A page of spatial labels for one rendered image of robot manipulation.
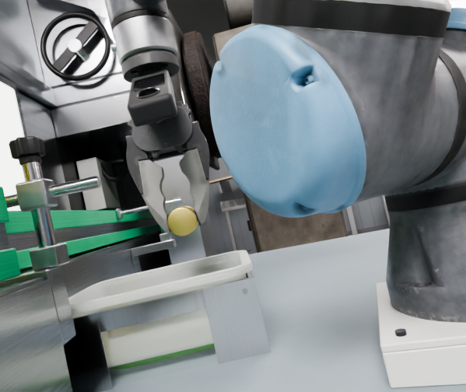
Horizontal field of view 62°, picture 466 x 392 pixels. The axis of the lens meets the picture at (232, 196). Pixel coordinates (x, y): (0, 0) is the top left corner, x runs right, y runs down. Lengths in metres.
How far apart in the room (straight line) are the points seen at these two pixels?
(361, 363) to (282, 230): 2.09
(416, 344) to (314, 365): 0.10
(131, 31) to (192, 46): 2.24
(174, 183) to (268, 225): 1.29
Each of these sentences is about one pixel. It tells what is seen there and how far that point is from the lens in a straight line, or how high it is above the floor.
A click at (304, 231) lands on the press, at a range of 2.45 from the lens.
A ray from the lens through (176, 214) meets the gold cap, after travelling 0.46.
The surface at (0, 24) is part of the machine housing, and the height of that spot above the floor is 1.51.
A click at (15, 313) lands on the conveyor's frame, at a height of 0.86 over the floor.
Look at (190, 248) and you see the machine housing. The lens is 1.23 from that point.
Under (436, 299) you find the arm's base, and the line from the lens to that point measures 0.34.
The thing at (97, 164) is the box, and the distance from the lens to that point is 1.42.
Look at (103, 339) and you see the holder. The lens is 0.45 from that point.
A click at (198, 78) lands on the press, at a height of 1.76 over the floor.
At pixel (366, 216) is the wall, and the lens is 7.17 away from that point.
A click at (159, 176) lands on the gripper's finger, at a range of 0.48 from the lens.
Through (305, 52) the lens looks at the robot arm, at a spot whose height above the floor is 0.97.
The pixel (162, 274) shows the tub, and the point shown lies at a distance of 0.58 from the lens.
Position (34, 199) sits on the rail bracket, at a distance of 0.40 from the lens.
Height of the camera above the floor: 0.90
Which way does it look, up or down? 2 degrees up
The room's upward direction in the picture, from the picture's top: 13 degrees counter-clockwise
